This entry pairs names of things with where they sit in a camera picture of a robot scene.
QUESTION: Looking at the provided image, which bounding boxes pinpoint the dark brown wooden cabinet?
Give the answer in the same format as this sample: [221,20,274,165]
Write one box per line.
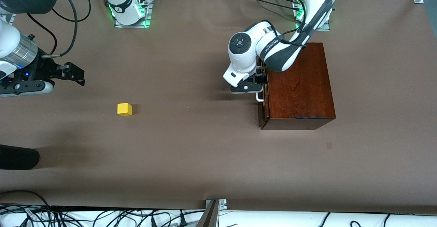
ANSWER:
[261,43,336,130]

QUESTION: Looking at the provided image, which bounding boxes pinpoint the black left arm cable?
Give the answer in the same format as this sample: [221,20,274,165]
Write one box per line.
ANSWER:
[278,0,308,47]

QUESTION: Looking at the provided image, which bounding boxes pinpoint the black cylindrical object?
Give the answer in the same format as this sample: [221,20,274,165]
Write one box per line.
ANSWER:
[0,144,40,170]

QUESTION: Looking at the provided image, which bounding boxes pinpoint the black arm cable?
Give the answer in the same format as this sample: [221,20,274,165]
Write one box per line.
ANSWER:
[278,0,308,47]
[27,0,91,57]

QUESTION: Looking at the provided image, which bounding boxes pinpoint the wooden drawer with white handle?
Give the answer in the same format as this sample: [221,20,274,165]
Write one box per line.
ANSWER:
[256,58,271,128]

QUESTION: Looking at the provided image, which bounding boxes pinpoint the aluminium profile bar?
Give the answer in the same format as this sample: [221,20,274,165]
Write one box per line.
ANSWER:
[196,200,219,227]

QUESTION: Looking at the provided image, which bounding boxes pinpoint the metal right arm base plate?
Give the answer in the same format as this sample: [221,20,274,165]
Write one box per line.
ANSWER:
[114,0,153,29]

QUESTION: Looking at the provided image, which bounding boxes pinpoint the small metal corner bracket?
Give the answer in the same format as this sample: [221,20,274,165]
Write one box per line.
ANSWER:
[205,199,227,210]

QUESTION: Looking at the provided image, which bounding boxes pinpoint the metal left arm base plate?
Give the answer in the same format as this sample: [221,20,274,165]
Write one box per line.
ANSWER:
[294,0,331,32]

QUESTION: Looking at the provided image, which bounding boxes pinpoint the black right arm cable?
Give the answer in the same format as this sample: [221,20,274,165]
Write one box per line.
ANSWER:
[27,0,91,57]

